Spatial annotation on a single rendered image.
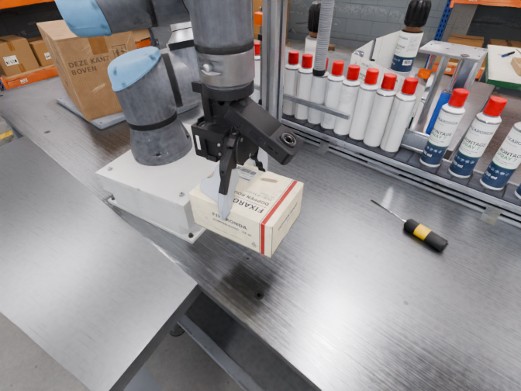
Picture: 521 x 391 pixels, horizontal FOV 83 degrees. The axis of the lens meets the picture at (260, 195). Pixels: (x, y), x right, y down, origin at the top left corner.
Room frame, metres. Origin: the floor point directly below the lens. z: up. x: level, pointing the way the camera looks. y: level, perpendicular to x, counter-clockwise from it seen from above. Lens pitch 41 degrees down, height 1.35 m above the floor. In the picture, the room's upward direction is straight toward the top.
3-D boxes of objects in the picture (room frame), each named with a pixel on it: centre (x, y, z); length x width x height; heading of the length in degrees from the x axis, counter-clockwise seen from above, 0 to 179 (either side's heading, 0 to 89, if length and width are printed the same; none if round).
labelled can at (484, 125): (0.63, -0.53, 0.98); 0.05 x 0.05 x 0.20
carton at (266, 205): (0.40, 0.02, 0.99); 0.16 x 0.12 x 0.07; 60
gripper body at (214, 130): (0.41, 0.05, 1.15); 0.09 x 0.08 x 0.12; 60
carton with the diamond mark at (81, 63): (1.18, 0.63, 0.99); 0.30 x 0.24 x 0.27; 38
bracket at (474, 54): (0.80, -0.48, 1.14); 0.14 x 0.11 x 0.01; 50
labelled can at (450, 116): (0.68, -0.47, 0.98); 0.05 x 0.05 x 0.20
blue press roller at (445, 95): (0.74, -0.48, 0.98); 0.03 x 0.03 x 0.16
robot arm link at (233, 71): (0.41, 0.05, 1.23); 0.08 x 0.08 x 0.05
